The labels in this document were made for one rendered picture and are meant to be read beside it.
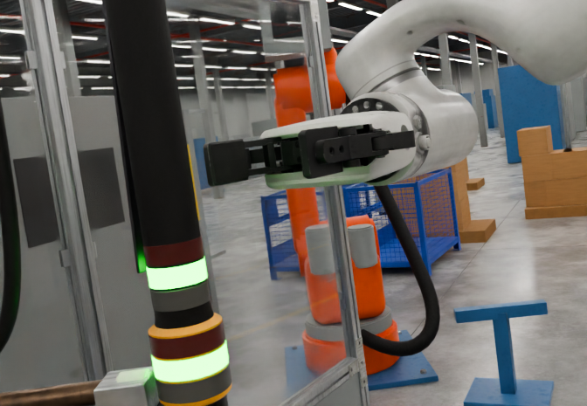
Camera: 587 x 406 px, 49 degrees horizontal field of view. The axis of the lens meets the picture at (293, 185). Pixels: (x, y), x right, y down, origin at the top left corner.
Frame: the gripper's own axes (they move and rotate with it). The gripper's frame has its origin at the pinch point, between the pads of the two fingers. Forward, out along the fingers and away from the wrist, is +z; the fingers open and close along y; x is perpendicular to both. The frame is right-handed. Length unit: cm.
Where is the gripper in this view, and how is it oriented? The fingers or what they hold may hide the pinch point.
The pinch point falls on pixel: (264, 158)
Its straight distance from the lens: 45.2
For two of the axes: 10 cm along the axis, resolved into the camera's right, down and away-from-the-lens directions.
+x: -1.3, -9.9, -0.8
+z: -5.8, 1.4, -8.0
